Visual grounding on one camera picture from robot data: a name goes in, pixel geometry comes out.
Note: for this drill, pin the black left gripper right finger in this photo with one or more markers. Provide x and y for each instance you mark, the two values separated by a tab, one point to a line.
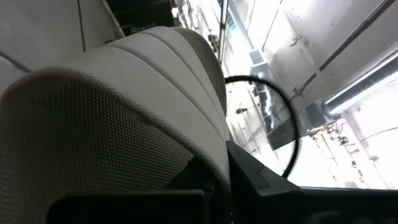
248	174

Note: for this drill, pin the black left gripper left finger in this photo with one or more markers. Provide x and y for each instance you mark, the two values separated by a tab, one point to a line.
199	177

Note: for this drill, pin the grey foam slide sandal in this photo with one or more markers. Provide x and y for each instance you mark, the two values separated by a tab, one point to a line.
109	124

